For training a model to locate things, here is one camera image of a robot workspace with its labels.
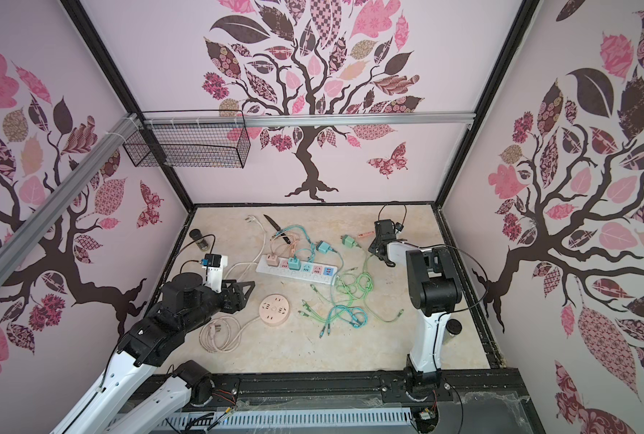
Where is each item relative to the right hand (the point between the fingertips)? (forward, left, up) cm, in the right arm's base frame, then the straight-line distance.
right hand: (381, 245), depth 105 cm
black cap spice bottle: (0, +71, +9) cm, 71 cm away
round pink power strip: (-26, +39, +1) cm, 47 cm away
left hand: (-28, +44, +19) cm, 55 cm away
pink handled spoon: (+7, +6, -2) cm, 9 cm away
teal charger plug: (-11, +33, +6) cm, 35 cm away
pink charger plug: (-9, +41, +5) cm, 42 cm away
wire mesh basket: (+25, +70, +34) cm, 81 cm away
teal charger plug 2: (-1, +23, +1) cm, 23 cm away
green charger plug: (+1, +13, +2) cm, 13 cm away
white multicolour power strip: (-13, +28, +2) cm, 31 cm away
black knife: (+13, +44, -1) cm, 46 cm away
